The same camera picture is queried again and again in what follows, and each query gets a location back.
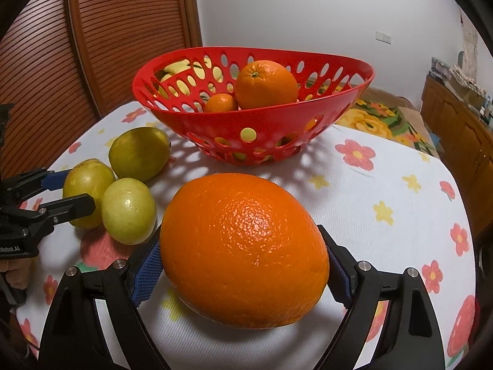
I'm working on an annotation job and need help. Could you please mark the red perforated plastic basket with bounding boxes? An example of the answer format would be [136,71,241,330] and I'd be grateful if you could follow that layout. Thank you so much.
[132,47,375,167]

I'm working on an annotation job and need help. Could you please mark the patterned storage box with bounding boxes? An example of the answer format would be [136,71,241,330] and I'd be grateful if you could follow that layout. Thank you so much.
[448,63,487,109]

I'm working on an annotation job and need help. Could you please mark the brown wooden cabinet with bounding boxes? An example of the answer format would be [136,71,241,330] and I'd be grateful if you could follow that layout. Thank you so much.
[419,75,493,240]

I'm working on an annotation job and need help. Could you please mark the person's left hand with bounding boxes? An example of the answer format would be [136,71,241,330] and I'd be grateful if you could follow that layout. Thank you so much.
[0,257,34,290]

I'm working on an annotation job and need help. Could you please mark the yellow plush toy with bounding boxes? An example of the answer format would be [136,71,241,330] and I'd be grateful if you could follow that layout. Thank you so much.
[155,59,226,98]

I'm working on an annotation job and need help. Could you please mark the medium mandarin orange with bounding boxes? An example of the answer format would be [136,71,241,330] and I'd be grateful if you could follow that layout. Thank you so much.
[204,93,239,113]

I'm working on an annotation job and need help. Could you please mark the large orange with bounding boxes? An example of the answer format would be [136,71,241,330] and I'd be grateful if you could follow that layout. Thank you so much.
[159,173,331,330]
[234,60,299,110]

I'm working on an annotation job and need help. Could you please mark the dark yellow-green round fruit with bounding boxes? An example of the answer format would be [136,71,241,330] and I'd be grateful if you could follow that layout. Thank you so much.
[108,127,172,183]

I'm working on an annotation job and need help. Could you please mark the floral bed blanket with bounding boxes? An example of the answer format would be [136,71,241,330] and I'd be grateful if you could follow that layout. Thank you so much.
[334,88,440,159]

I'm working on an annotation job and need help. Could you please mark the brown louvered wooden wardrobe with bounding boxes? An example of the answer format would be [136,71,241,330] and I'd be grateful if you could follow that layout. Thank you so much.
[0,0,203,181]

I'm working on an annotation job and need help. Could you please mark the white floral tablecloth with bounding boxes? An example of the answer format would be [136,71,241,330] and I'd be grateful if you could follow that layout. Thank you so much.
[11,100,483,370]

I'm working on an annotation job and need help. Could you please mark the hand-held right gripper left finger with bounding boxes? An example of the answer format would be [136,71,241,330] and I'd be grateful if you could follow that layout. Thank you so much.
[37,233,170,370]

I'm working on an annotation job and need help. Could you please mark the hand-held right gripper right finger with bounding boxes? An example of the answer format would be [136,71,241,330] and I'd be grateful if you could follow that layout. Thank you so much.
[316,224,445,370]

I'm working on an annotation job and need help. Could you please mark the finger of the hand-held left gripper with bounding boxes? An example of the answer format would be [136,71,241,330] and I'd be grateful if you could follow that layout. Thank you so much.
[5,167,72,202]
[37,193,96,227]

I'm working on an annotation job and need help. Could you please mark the pale patterned curtain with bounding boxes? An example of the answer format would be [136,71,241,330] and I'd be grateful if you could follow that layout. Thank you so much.
[459,11,479,75]

